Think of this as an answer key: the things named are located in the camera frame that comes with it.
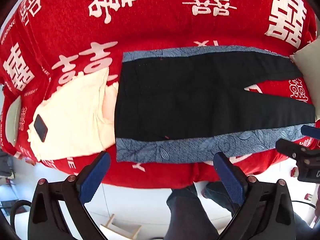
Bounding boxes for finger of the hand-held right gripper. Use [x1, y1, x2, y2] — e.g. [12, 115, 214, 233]
[301, 125, 320, 140]
[276, 139, 313, 161]

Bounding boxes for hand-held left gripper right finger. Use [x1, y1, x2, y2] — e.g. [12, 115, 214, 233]
[213, 152, 297, 240]

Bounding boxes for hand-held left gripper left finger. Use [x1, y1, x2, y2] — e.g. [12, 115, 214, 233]
[27, 151, 111, 240]

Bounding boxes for black pants with blue trim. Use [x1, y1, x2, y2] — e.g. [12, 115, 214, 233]
[114, 45, 316, 163]

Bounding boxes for person's leg in dark trousers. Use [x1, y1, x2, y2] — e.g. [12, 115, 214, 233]
[166, 186, 227, 240]
[202, 180, 242, 217]

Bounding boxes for cream cloth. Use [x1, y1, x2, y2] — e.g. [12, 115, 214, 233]
[26, 68, 119, 162]

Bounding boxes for white pillow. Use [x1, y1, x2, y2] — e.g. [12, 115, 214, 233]
[290, 36, 320, 79]

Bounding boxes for white oval plate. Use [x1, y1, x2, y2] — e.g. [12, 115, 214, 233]
[5, 95, 22, 144]

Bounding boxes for red printed blanket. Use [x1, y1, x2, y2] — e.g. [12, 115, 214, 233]
[0, 0, 320, 189]

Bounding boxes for black cable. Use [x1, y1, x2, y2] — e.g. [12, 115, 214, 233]
[9, 199, 33, 228]

